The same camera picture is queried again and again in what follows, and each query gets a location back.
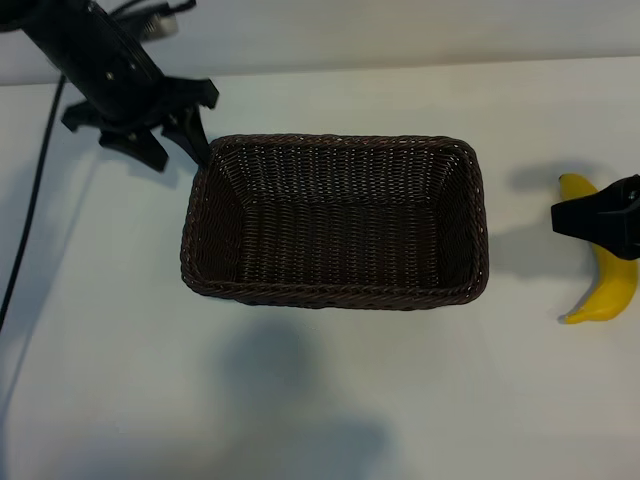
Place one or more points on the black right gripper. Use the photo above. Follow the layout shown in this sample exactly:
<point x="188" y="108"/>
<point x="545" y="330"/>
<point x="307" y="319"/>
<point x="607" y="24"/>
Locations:
<point x="630" y="192"/>

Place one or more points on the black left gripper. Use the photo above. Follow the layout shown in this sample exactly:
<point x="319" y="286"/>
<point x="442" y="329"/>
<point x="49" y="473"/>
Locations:
<point x="130" y="117"/>

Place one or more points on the dark brown woven basket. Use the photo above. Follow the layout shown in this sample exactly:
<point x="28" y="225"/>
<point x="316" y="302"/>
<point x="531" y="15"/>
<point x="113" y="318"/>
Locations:
<point x="335" y="235"/>

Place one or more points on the yellow banana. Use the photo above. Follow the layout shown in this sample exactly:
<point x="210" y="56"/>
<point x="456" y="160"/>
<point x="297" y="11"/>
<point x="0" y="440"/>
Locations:
<point x="615" y="285"/>

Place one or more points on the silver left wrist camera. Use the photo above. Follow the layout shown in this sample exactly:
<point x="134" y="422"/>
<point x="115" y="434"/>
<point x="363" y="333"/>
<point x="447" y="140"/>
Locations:
<point x="160" y="26"/>

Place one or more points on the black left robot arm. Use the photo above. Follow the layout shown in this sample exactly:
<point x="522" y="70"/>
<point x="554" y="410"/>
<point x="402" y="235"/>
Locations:
<point x="90" y="50"/>

